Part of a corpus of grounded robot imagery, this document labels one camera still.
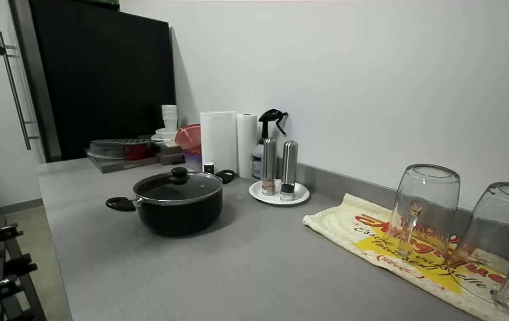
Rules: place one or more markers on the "white bowl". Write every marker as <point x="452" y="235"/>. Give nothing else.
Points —
<point x="164" y="138"/>

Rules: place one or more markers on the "black cooking pot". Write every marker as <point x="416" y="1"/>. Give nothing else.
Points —
<point x="175" y="218"/>

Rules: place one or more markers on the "cream printed dish cloth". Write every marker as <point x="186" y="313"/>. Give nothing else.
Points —
<point x="348" y="229"/>

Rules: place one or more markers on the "black tall panel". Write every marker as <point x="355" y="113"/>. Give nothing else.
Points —
<point x="104" y="78"/>

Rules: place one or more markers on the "narrow white paper towel roll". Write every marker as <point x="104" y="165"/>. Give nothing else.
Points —
<point x="246" y="145"/>

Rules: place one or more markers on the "steel grinder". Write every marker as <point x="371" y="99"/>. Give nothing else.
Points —
<point x="289" y="163"/>
<point x="268" y="161"/>

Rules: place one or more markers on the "white round plate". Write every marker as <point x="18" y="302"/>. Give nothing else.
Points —
<point x="300" y="193"/>

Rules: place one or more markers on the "clear drinking glass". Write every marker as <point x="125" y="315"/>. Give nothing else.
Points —
<point x="504" y="220"/>
<point x="425" y="197"/>

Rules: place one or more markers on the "wide white paper towel roll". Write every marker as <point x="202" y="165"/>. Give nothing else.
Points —
<point x="218" y="140"/>

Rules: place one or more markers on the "stack of white cups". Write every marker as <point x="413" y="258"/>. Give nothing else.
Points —
<point x="170" y="119"/>

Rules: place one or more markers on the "glass lid with black knob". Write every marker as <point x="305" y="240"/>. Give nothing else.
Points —
<point x="179" y="176"/>

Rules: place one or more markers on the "spray bottle with black trigger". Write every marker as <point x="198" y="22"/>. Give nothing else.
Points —
<point x="271" y="119"/>

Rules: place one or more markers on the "small dark box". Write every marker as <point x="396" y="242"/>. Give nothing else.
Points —
<point x="170" y="156"/>

